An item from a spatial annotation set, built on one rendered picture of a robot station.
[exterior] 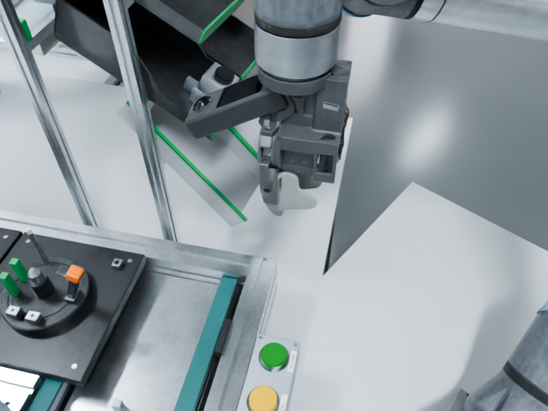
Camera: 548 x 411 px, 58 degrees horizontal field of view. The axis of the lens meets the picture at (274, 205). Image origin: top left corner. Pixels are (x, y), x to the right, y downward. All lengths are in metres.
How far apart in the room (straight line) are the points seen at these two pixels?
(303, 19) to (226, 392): 0.55
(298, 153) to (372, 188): 1.91
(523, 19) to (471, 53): 2.97
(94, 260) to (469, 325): 0.69
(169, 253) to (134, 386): 0.23
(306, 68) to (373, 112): 2.44
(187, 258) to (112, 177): 0.40
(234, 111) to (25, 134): 1.01
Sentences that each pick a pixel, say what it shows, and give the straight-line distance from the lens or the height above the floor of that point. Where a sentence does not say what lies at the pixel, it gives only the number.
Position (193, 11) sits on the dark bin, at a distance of 0.72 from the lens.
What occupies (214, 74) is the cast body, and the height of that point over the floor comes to 1.27.
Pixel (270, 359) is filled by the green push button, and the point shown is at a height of 0.97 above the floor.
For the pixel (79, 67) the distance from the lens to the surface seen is 1.67.
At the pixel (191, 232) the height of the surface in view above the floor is 0.86.
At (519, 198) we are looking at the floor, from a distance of 2.59.
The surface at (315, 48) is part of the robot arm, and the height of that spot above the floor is 1.47.
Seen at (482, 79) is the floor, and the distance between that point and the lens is 3.34.
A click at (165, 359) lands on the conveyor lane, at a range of 0.86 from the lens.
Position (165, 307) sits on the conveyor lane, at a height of 0.92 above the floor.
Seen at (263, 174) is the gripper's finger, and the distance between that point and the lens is 0.51.
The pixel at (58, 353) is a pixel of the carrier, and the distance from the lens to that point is 0.85.
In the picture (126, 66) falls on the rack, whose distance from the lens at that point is 0.74.
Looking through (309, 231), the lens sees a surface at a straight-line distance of 1.07.
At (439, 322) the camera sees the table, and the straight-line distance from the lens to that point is 0.99.
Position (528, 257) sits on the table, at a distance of 1.15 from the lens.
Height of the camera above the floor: 1.68
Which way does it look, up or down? 47 degrees down
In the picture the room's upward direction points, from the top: straight up
